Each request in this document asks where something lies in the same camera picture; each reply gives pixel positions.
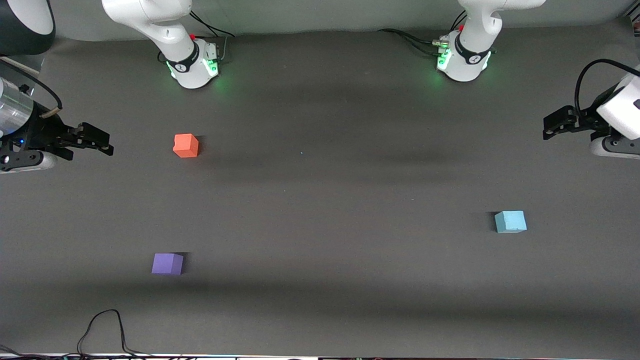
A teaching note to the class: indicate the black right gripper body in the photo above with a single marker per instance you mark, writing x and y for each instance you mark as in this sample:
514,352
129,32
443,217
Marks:
41,133

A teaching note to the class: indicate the thin light rod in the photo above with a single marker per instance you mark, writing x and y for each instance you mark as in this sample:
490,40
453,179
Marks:
20,65

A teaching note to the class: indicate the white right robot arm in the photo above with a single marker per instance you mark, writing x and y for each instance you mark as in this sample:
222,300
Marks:
175,30

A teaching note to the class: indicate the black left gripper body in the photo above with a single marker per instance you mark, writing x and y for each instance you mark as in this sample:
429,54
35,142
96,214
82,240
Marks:
586,121

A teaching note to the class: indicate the dark grey table mat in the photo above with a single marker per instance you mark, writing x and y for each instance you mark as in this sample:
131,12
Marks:
320,225

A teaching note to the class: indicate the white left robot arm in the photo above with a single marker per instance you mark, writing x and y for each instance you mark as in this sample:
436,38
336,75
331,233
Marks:
472,45

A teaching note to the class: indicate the purple foam block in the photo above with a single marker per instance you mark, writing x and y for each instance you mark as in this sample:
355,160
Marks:
167,264

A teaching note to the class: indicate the orange foam block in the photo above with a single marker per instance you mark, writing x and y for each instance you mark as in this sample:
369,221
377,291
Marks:
186,146

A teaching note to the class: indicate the light blue foam block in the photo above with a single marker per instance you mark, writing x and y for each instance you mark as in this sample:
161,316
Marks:
510,222

